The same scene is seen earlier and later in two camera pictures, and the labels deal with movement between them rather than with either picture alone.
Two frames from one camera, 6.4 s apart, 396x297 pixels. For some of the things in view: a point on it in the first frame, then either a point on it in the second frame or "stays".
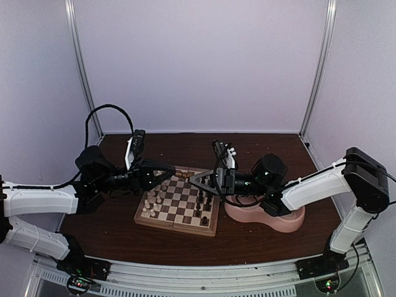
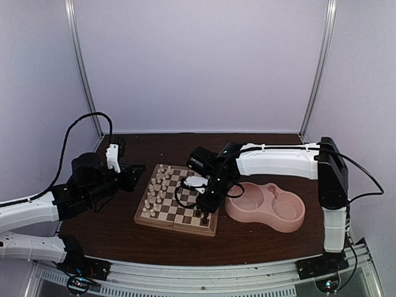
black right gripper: [222, 180] -> [211, 206]
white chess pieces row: [150, 203] stays
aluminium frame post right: [321, 62] stays
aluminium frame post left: [85, 75] stays
